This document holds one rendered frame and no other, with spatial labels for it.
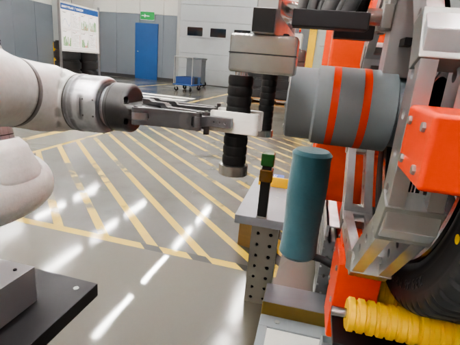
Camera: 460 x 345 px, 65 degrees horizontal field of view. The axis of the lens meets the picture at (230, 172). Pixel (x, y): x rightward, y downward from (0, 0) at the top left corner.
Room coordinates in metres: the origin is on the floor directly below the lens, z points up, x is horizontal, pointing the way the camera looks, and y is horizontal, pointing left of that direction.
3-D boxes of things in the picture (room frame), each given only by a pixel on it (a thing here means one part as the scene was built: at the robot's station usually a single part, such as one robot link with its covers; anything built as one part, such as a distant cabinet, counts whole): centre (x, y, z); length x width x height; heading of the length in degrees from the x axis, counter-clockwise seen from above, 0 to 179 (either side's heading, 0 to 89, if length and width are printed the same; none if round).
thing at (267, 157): (1.08, -0.11, 0.64); 0.04 x 0.04 x 0.04; 78
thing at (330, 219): (2.38, -0.64, 0.28); 2.47 x 0.09 x 0.22; 168
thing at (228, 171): (0.54, 0.00, 0.83); 0.04 x 0.04 x 0.16
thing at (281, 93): (9.32, -0.88, 0.55); 1.40 x 0.80 x 1.09; 74
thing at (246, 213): (1.27, -0.15, 0.44); 0.43 x 0.17 x 0.03; 168
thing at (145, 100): (0.53, 0.09, 0.83); 0.11 x 0.01 x 0.04; 67
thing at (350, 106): (0.67, -0.20, 0.85); 0.21 x 0.14 x 0.14; 78
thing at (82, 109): (0.58, 0.22, 0.83); 0.09 x 0.06 x 0.09; 169
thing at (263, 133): (0.87, -0.07, 0.83); 0.04 x 0.04 x 0.16
